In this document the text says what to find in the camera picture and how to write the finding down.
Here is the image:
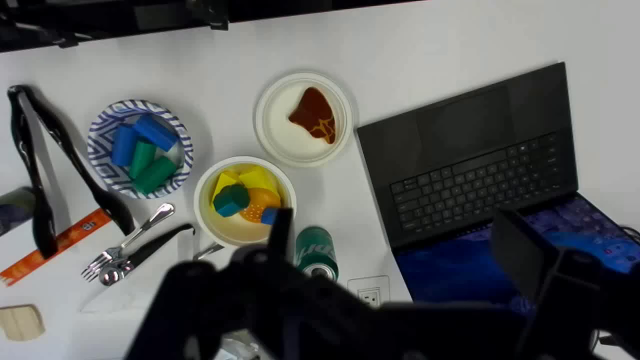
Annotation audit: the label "black laptop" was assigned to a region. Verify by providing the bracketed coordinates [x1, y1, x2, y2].
[358, 63, 637, 304]

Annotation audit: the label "white power outlet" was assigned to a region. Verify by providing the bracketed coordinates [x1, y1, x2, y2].
[347, 277, 389, 306]

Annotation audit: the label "brown toy steak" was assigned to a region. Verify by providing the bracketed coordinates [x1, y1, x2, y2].
[288, 89, 335, 144]

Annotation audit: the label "green can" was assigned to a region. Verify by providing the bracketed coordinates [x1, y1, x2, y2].
[294, 227, 337, 281]

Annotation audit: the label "black tongs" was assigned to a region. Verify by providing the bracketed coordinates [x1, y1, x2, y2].
[6, 84, 134, 258]

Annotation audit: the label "yellow block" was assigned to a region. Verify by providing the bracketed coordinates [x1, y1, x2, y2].
[212, 166, 281, 202]

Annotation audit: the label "green cylinder block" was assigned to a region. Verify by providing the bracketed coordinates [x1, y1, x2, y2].
[127, 143, 156, 181]
[134, 157, 175, 195]

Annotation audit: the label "white paper plate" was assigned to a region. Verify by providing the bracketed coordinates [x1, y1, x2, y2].
[254, 70, 356, 168]

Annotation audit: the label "dark green block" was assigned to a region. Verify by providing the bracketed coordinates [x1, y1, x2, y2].
[213, 184, 250, 219]

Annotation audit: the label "orange ruler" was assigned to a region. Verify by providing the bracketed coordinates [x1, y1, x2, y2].
[0, 208, 114, 289]

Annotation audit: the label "orange block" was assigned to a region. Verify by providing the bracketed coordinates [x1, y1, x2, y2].
[240, 189, 281, 223]

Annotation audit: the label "wooden block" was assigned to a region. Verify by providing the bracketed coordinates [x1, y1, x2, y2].
[0, 304, 44, 342]

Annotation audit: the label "small blue block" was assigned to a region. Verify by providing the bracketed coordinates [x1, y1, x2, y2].
[259, 208, 277, 225]

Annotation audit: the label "blue patterned paper plate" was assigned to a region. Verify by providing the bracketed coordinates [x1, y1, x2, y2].
[85, 101, 194, 200]

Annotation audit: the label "dark cylindrical object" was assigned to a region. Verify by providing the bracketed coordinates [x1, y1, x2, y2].
[0, 187, 35, 237]

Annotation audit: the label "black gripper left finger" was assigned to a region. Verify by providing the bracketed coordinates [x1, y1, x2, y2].
[230, 208, 294, 266]

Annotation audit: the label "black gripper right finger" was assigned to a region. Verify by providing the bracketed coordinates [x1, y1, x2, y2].
[491, 210, 599, 313]

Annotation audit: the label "white bowl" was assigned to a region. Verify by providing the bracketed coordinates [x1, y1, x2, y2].
[194, 157, 296, 247]

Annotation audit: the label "blue cylinder block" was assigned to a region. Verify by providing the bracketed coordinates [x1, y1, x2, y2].
[134, 115, 178, 150]
[112, 125, 137, 166]

